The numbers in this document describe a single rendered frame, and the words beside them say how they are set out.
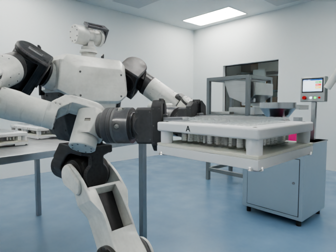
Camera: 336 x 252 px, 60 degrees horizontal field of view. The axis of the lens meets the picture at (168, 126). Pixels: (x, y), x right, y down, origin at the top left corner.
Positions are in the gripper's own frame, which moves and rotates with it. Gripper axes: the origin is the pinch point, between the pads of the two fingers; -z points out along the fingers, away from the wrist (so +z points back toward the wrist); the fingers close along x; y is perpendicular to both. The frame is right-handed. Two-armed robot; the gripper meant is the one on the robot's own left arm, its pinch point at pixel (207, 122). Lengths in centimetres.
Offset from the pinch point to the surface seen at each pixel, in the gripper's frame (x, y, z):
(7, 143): 13, 31, 118
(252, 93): -23, -262, 184
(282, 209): 92, -191, 97
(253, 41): -138, -442, 319
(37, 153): 16, 23, 91
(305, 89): -21, -230, 96
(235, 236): 104, -134, 105
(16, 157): 16, 32, 88
